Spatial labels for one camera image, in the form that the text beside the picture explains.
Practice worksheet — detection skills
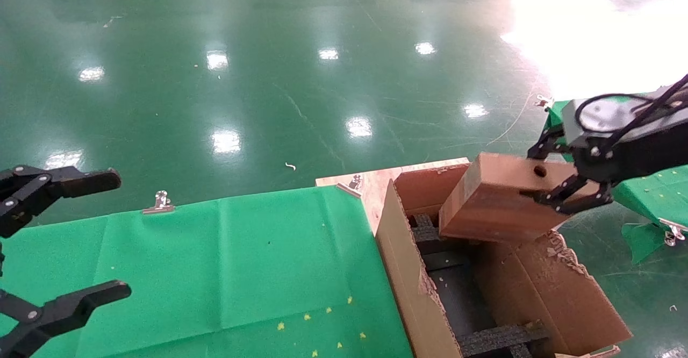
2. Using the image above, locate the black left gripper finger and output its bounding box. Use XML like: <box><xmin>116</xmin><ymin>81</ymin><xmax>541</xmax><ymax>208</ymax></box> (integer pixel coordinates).
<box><xmin>0</xmin><ymin>164</ymin><xmax>123</xmax><ymax>239</ymax></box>
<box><xmin>0</xmin><ymin>280</ymin><xmax>132</xmax><ymax>358</ymax></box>

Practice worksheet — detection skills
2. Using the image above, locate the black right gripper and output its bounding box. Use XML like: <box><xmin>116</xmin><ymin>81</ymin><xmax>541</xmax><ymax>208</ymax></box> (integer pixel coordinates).
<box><xmin>518</xmin><ymin>112</ymin><xmax>688</xmax><ymax>215</ymax></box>

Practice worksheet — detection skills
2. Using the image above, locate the small brown cardboard box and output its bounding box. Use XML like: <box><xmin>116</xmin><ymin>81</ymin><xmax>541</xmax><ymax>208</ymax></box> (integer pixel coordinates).
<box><xmin>439</xmin><ymin>152</ymin><xmax>600</xmax><ymax>243</ymax></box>

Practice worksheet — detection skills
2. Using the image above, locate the large open cardboard carton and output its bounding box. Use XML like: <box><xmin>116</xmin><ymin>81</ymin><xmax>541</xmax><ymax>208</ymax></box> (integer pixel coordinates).
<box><xmin>375</xmin><ymin>159</ymin><xmax>634</xmax><ymax>358</ymax></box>

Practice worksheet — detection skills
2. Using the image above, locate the black foam insert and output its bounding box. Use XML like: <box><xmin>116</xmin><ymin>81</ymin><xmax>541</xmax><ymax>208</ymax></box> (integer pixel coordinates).
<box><xmin>457</xmin><ymin>320</ymin><xmax>552</xmax><ymax>358</ymax></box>
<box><xmin>410</xmin><ymin>214</ymin><xmax>474</xmax><ymax>257</ymax></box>

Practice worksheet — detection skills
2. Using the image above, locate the black camera cable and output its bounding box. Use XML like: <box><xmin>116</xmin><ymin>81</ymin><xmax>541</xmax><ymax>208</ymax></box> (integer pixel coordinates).
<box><xmin>574</xmin><ymin>73</ymin><xmax>688</xmax><ymax>138</ymax></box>

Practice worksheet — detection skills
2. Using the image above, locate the white grey wrist camera box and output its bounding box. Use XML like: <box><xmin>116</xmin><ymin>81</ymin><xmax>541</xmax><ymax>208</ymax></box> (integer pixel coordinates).
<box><xmin>562</xmin><ymin>96</ymin><xmax>672</xmax><ymax>145</ymax></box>

